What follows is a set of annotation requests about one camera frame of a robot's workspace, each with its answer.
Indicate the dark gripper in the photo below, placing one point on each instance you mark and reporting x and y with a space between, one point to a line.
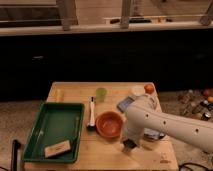
129 144

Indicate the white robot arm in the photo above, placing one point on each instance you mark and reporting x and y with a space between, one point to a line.
142 114

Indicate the dark bowl with cloth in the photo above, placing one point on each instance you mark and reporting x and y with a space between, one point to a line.
153 135

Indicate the orange bowl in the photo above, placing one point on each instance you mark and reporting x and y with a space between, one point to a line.
109 124

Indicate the blue sponge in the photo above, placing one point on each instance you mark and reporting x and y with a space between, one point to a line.
122 105

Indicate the white small cup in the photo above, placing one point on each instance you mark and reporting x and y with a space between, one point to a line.
137 90

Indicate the green translucent cup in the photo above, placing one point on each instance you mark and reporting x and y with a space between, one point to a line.
101 94

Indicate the orange fruit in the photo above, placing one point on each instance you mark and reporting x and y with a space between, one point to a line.
149 88

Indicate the wooden block in tray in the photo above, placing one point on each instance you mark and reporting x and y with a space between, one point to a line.
57 149

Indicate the green plastic tray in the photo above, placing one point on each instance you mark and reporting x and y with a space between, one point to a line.
55 123

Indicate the yellow translucent cup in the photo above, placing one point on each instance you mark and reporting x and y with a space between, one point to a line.
59 95

